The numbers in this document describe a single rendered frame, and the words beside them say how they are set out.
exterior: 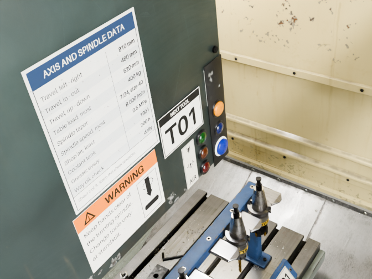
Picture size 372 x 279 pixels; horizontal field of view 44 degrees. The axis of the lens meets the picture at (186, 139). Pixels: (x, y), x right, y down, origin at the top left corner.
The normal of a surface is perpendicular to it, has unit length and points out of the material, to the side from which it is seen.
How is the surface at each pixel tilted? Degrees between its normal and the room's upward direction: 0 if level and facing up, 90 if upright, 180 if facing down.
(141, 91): 90
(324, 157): 90
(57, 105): 90
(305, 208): 24
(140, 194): 90
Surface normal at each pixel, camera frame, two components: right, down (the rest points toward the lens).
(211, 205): -0.11, -0.77
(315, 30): -0.60, 0.55
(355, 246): -0.35, -0.48
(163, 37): 0.79, 0.30
